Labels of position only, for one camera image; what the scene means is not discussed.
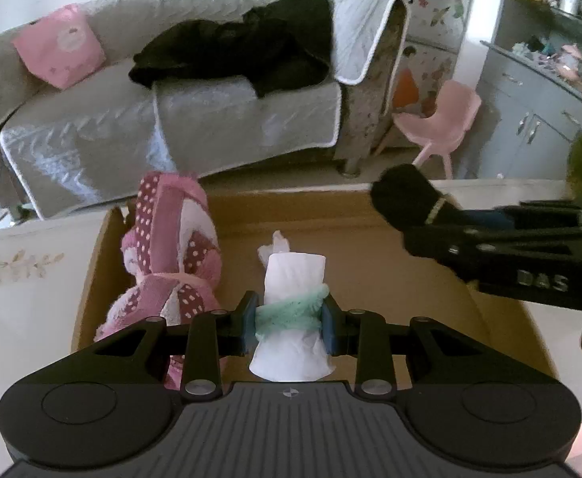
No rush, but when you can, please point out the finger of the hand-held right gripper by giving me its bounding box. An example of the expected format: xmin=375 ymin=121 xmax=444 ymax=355
xmin=403 ymin=226 xmax=582 ymax=285
xmin=459 ymin=198 xmax=582 ymax=233

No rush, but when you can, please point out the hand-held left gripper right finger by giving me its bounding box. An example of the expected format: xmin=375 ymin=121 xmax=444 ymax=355
xmin=322 ymin=295 xmax=492 ymax=404

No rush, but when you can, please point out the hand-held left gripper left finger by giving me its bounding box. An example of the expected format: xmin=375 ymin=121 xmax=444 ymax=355
xmin=93 ymin=291 xmax=260 ymax=404

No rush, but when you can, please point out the black sock roll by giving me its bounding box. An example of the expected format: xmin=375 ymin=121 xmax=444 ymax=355
xmin=371 ymin=164 xmax=466 ymax=232

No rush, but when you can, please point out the white sock roll green band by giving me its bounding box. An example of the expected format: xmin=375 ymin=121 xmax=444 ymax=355
xmin=248 ymin=230 xmax=336 ymax=383

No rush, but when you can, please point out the cardboard box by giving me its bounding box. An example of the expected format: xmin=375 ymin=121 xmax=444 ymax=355
xmin=71 ymin=186 xmax=543 ymax=384

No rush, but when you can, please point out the white desktop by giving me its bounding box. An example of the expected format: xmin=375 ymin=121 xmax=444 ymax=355
xmin=0 ymin=176 xmax=582 ymax=469

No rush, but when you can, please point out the pink plastic chair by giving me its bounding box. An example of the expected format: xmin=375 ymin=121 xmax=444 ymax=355
xmin=373 ymin=80 xmax=482 ymax=177

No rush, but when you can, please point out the grey cabinet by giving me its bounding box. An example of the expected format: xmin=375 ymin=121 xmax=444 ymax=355
xmin=470 ymin=0 xmax=582 ymax=180

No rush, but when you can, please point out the pink polka dot sock bundle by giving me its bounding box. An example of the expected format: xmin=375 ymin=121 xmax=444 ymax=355
xmin=96 ymin=172 xmax=222 ymax=392

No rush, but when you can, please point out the grey sofa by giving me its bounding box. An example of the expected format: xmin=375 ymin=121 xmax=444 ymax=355
xmin=0 ymin=0 xmax=411 ymax=222

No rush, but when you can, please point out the white quilted armrest cover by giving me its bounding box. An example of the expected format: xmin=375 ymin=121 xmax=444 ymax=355
xmin=316 ymin=0 xmax=406 ymax=85

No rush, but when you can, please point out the black clothing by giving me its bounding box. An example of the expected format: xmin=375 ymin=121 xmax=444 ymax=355
xmin=128 ymin=0 xmax=334 ymax=99

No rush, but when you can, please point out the pink cushion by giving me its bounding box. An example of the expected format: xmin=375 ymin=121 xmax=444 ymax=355
xmin=12 ymin=2 xmax=107 ymax=90

